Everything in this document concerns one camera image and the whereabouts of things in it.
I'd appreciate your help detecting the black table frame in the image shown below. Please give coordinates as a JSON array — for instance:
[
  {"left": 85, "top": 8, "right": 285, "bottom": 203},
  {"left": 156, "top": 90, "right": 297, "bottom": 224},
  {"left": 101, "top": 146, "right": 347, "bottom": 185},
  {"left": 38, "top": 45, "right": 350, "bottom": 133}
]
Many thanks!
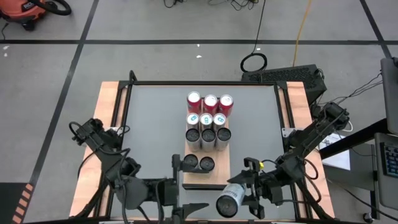
[{"left": 105, "top": 70, "right": 312, "bottom": 222}]

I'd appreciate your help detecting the black cable bundle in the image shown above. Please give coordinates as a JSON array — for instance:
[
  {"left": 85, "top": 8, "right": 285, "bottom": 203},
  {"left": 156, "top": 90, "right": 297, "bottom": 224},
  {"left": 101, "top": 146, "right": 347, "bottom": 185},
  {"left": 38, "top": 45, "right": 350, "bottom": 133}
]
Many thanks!
[{"left": 317, "top": 71, "right": 384, "bottom": 106}]

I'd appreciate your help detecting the light wooden shelf board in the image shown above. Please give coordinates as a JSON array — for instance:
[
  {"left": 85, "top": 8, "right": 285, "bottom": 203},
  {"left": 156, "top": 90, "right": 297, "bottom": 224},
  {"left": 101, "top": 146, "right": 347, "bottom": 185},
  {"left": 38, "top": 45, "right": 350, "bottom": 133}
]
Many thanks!
[{"left": 183, "top": 107, "right": 233, "bottom": 187}]

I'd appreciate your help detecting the white Celsius can yellow band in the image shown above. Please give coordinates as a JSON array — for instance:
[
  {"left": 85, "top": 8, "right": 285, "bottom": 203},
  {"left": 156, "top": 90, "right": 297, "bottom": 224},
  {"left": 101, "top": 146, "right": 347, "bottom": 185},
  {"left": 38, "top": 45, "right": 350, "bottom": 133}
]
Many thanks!
[{"left": 215, "top": 126, "right": 232, "bottom": 152}]

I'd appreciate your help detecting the red soda can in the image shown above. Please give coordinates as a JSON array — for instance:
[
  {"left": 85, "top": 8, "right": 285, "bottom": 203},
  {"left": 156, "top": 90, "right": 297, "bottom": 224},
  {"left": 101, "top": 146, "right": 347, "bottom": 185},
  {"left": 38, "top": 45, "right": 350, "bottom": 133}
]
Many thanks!
[
  {"left": 218, "top": 94, "right": 234, "bottom": 118},
  {"left": 203, "top": 94, "right": 218, "bottom": 116},
  {"left": 187, "top": 90, "right": 202, "bottom": 114}
]

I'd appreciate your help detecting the black floor cable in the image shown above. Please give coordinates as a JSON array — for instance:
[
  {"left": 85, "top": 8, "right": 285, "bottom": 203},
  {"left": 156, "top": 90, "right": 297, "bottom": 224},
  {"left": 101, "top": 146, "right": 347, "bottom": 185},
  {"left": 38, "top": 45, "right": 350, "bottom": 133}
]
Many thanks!
[
  {"left": 207, "top": 0, "right": 261, "bottom": 12},
  {"left": 163, "top": 0, "right": 187, "bottom": 9}
]

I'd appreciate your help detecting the black metal shelf frame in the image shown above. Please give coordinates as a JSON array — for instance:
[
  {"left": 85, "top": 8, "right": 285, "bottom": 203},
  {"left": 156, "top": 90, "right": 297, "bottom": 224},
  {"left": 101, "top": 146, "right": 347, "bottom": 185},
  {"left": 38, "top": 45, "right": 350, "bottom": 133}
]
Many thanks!
[{"left": 182, "top": 183, "right": 233, "bottom": 191}]

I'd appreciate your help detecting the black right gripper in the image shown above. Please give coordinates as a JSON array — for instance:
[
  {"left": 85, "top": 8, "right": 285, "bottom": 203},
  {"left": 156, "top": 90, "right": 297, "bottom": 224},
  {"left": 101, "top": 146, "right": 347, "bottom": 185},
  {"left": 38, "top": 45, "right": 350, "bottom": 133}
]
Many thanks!
[{"left": 226, "top": 157, "right": 283, "bottom": 220}]

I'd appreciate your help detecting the blue silver Red Bull can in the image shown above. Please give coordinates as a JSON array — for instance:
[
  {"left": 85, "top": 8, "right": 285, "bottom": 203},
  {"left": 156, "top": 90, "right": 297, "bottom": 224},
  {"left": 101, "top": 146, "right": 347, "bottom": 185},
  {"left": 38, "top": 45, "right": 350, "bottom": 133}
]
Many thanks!
[
  {"left": 213, "top": 113, "right": 228, "bottom": 131},
  {"left": 199, "top": 113, "right": 214, "bottom": 131},
  {"left": 185, "top": 112, "right": 200, "bottom": 131}
]

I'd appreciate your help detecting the black vacuum hose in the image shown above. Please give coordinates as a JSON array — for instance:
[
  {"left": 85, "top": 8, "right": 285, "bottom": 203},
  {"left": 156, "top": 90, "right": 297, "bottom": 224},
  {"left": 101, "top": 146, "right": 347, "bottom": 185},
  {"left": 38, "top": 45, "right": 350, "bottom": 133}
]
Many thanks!
[{"left": 29, "top": 0, "right": 73, "bottom": 16}]

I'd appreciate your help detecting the grey laptop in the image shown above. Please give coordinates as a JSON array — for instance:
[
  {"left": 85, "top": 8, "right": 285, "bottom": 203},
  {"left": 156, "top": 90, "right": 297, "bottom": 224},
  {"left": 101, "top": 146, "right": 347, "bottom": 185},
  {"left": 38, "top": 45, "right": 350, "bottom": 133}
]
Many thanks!
[{"left": 374, "top": 132, "right": 398, "bottom": 211}]

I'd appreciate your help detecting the black metal beam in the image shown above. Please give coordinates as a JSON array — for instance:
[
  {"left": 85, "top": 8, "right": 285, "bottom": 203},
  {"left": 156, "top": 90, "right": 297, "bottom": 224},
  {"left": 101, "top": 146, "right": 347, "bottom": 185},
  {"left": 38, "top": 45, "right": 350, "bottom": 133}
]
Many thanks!
[{"left": 319, "top": 118, "right": 389, "bottom": 160}]

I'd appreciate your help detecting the orange shop vacuum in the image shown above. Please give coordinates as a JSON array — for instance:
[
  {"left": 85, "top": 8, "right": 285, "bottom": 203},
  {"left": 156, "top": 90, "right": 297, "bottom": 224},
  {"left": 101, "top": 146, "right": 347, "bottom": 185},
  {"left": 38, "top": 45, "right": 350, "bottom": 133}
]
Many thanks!
[{"left": 0, "top": 0, "right": 47, "bottom": 31}]

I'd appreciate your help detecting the white paper sheet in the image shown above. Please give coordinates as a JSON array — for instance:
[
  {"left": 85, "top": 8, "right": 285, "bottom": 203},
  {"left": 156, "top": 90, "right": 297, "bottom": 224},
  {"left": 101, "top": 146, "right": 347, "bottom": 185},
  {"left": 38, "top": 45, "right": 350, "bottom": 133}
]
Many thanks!
[{"left": 318, "top": 132, "right": 352, "bottom": 171}]

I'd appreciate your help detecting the grey monitor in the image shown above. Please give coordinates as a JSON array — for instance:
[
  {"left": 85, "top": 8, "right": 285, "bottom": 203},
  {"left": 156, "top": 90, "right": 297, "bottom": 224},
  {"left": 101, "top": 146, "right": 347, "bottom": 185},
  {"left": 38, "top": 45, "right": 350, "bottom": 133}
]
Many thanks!
[{"left": 381, "top": 57, "right": 398, "bottom": 118}]

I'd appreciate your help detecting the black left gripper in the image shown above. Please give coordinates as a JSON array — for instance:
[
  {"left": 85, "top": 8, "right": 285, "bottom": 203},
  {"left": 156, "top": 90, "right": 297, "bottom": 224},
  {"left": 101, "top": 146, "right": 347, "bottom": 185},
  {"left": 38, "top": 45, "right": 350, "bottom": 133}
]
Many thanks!
[{"left": 154, "top": 154, "right": 210, "bottom": 224}]

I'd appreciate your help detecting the coiled black cable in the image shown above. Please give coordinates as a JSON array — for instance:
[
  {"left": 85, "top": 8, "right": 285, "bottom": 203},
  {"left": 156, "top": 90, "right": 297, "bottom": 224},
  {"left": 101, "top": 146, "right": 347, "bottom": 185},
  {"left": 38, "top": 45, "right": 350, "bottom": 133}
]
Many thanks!
[{"left": 239, "top": 0, "right": 268, "bottom": 73}]

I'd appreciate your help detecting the thick yellow hanging cable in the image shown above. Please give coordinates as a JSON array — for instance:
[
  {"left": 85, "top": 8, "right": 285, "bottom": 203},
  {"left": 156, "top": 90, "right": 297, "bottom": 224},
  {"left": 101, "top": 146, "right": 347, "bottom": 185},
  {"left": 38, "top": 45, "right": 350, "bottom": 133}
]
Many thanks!
[{"left": 292, "top": 0, "right": 314, "bottom": 68}]

